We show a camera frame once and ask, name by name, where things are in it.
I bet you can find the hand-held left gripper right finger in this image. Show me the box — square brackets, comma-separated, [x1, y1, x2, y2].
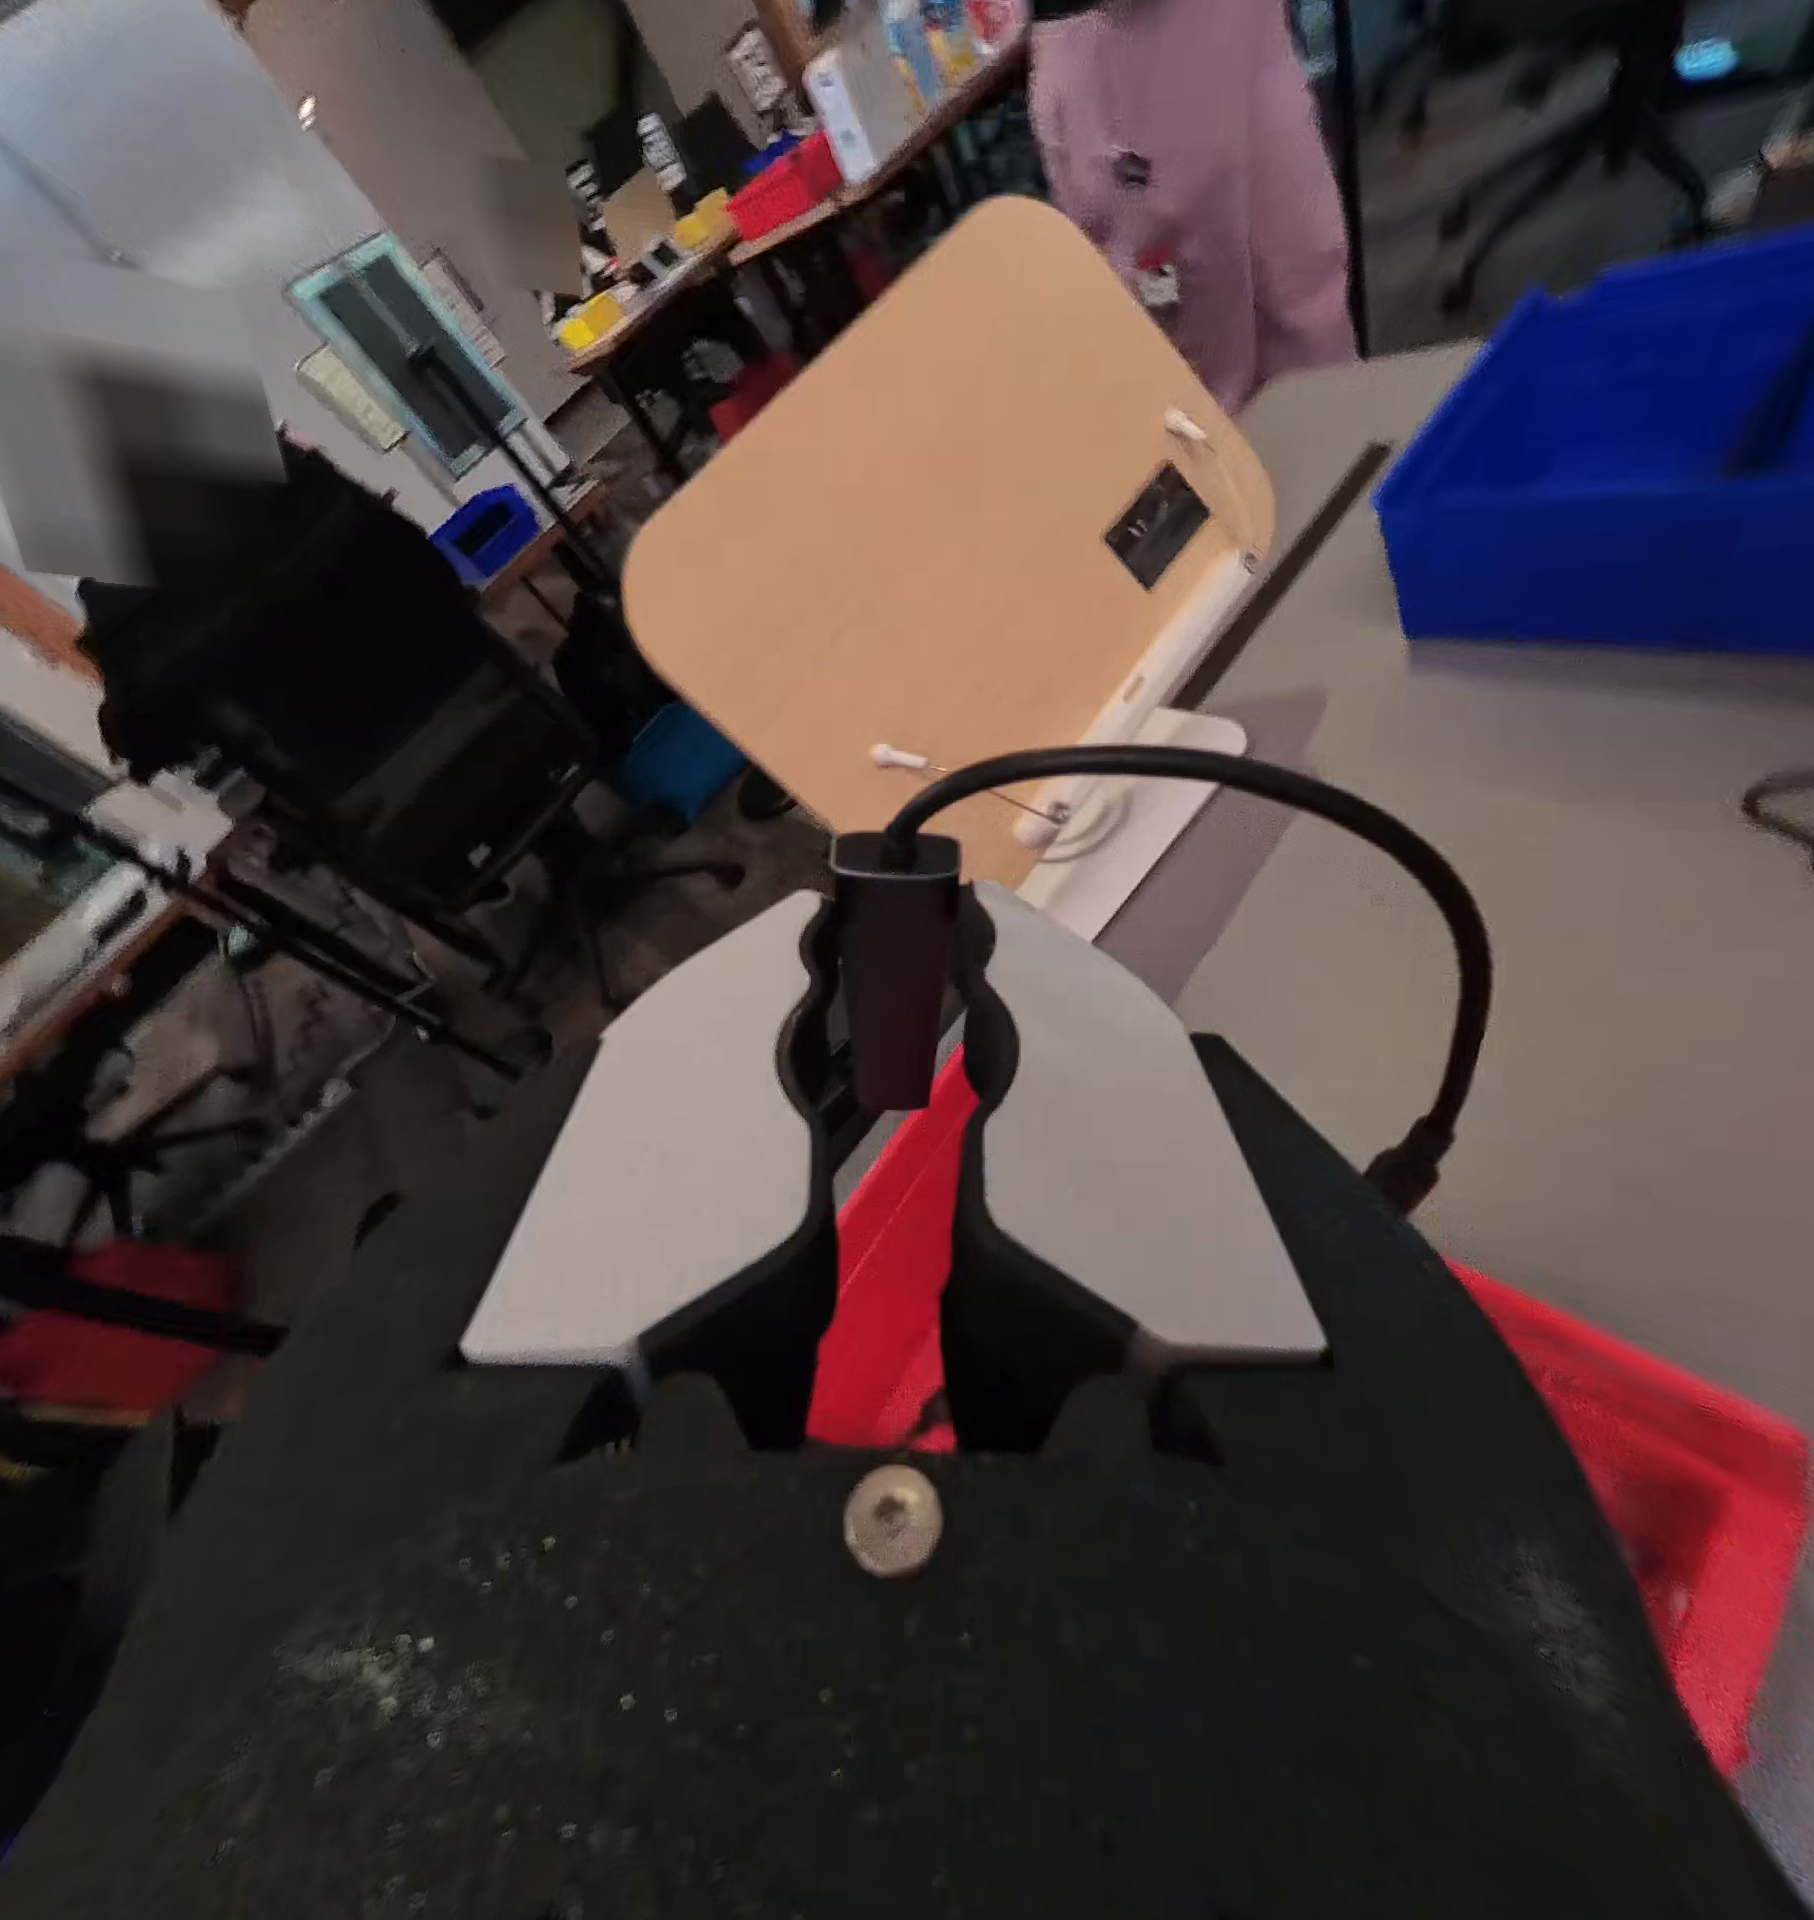
[941, 881, 1330, 1454]

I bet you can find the grey desk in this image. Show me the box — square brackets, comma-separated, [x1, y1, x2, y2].
[1086, 343, 1814, 1920]

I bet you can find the red plastic bin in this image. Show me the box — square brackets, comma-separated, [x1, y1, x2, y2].
[808, 1051, 1814, 1779]

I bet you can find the small blue bin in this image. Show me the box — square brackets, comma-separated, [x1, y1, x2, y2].
[431, 487, 542, 586]

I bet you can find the wooden book stand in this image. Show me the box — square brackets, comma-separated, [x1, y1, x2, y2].
[619, 194, 1281, 937]

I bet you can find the black cable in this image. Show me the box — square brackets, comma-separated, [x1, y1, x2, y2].
[1739, 749, 1814, 909]

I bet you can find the white cardboard box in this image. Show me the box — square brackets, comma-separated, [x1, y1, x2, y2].
[804, 14, 924, 182]

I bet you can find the cluttered long wooden table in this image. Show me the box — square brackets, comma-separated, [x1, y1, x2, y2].
[554, 0, 1037, 450]

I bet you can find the blue storage tub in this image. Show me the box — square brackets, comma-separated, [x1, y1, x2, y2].
[623, 703, 744, 818]

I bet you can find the black office chair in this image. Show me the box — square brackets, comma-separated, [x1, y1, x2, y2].
[81, 448, 744, 1053]
[1431, 0, 1749, 317]

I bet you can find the blue plastic bin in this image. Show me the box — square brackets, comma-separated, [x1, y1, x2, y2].
[1368, 210, 1814, 661]

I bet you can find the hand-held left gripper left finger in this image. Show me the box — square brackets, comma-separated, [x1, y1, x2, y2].
[459, 888, 848, 1454]

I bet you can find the grey USB hub with cable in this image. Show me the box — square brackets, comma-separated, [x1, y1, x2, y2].
[830, 745, 1496, 1213]

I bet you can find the small red bin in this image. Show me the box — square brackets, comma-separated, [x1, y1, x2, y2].
[727, 135, 848, 242]

